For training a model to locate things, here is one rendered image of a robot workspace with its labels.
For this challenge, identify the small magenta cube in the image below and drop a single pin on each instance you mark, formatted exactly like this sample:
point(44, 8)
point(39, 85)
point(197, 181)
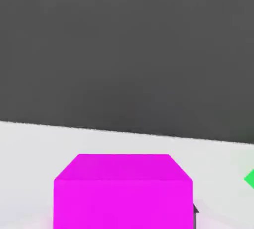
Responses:
point(123, 197)

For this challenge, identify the small green cube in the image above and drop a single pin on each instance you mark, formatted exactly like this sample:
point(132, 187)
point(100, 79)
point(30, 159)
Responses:
point(250, 179)

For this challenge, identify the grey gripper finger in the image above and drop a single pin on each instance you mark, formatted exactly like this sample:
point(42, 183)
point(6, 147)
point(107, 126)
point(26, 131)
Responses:
point(194, 216)

